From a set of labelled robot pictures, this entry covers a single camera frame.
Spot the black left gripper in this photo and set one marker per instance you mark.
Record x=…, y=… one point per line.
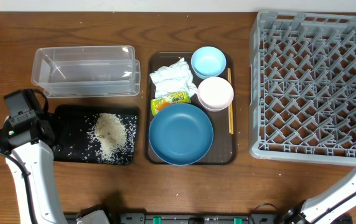
x=42, y=124

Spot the pile of rice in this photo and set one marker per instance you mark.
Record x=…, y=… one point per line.
x=111, y=135

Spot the dark blue plate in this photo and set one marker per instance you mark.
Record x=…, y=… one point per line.
x=181, y=134

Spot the light blue bowl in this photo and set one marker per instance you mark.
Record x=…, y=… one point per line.
x=208, y=62

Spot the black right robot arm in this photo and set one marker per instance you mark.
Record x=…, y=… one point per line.
x=327, y=206

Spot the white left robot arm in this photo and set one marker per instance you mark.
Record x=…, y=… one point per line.
x=34, y=180

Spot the black waste tray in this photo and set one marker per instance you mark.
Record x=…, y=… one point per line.
x=75, y=137

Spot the grey dishwasher rack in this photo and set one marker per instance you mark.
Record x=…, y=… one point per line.
x=303, y=88

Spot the clear plastic bin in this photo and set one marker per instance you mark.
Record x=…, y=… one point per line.
x=89, y=71

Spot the crumpled white napkin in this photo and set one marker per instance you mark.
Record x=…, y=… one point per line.
x=174, y=78

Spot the yellow snack wrapper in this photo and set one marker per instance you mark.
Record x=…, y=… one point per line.
x=178, y=97

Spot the brown serving tray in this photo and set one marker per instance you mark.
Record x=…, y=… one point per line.
x=224, y=147

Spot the wooden chopstick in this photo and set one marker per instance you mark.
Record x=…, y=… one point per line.
x=230, y=95
x=230, y=108

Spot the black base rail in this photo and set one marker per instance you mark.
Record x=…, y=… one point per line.
x=140, y=218

